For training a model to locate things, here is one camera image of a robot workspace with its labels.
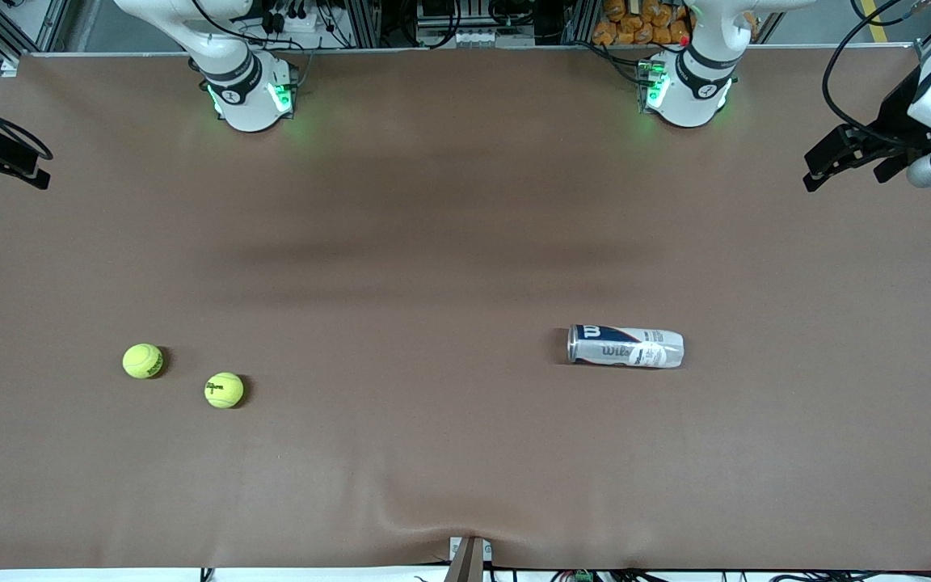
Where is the yellow tennis ball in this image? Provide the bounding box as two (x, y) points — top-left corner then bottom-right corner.
(204, 372), (245, 410)
(122, 344), (165, 380)

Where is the Wilson tennis ball can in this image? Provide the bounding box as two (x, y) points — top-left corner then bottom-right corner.
(567, 324), (685, 370)

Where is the orange bag pile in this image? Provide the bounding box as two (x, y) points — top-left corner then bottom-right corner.
(592, 0), (693, 46)

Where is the white power strip with plugs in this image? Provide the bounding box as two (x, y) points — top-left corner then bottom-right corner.
(259, 0), (329, 37)

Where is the brown table cover mat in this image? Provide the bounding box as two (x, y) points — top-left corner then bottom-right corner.
(0, 47), (931, 571)

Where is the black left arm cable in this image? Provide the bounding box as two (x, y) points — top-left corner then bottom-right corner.
(823, 0), (931, 148)

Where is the aluminium frame profile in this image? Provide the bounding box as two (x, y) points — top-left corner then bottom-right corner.
(0, 0), (70, 70)

